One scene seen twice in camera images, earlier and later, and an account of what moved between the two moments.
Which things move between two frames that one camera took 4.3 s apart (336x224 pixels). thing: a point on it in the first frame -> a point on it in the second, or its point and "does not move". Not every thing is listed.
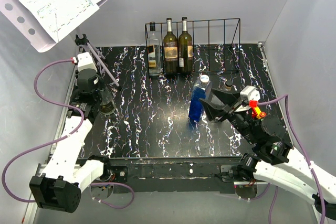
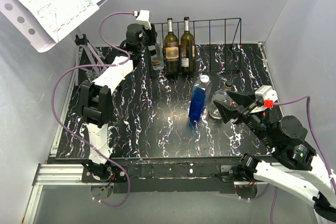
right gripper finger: x=214 y=110 -> x=228 y=113
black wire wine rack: x=192 y=47 does not move
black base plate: x=195 y=174 does not move
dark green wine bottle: x=185 y=49 does not move
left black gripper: x=101 y=84 -> x=153 y=34
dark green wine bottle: x=170 y=65 does not move
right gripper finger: x=227 y=98 -> x=243 y=99
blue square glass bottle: x=199 y=92 does not move
